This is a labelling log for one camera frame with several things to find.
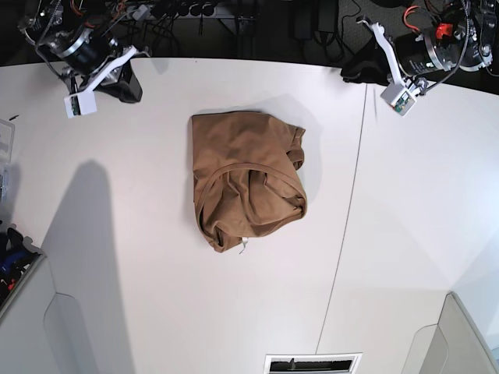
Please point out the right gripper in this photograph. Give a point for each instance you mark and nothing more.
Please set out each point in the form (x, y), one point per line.
(86, 54)

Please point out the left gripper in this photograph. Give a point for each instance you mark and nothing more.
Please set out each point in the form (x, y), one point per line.
(420, 61)

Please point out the brown t-shirt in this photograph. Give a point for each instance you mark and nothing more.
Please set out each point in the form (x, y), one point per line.
(245, 176)

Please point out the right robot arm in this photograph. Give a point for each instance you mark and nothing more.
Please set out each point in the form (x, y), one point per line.
(44, 18)

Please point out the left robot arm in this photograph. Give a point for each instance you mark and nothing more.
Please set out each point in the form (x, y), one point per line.
(478, 21)

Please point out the clear plastic box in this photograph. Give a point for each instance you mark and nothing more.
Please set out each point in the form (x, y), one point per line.
(7, 137)

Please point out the grey tool bin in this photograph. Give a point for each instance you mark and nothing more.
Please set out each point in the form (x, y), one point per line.
(17, 259)

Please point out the white slotted vent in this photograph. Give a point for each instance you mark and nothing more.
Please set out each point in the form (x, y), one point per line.
(312, 364)

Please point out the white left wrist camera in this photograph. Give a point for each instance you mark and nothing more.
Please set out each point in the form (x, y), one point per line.
(399, 98)

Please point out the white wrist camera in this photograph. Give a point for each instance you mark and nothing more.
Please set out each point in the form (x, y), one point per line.
(399, 98)
(78, 104)

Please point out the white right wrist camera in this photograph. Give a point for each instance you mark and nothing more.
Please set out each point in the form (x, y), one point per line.
(78, 104)

